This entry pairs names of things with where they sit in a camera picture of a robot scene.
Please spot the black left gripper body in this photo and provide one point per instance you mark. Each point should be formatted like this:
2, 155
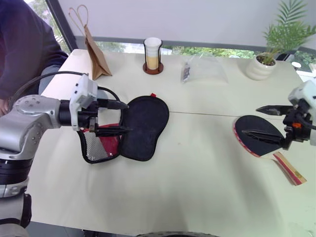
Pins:
85, 116

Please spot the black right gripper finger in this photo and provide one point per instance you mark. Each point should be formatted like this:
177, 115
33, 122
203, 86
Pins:
269, 139
276, 110

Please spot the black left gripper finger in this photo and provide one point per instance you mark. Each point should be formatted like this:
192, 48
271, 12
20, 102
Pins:
113, 105
111, 130

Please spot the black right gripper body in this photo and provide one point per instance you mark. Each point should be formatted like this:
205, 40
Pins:
300, 133

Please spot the table tennis paddle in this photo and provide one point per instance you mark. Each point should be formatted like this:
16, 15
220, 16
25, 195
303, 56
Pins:
251, 123

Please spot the black red paddle case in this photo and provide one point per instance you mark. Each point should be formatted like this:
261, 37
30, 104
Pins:
145, 128

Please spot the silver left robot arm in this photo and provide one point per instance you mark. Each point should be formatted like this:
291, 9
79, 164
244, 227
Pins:
24, 118

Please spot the person's bare hand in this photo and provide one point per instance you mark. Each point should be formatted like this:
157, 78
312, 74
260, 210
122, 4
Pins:
3, 107

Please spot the white ribbed plant pot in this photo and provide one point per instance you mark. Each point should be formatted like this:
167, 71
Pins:
259, 70

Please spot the brown paper bag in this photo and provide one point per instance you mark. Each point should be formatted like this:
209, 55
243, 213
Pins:
97, 59

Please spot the small white round object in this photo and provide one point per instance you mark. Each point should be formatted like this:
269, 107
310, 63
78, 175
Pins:
295, 64

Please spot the white cup with yellow liquid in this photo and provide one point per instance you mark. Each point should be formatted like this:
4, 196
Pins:
152, 53

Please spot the green leafy plant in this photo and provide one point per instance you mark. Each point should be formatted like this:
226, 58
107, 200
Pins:
284, 37

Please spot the clear plastic bag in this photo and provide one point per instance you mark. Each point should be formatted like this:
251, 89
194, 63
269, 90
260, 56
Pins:
209, 71

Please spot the person in dark blue sweater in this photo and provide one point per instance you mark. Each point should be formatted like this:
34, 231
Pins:
22, 44

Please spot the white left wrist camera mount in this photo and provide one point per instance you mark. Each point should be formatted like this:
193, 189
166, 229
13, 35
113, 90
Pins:
84, 91

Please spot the dark window frame post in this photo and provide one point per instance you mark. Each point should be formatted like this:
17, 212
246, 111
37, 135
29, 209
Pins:
65, 27

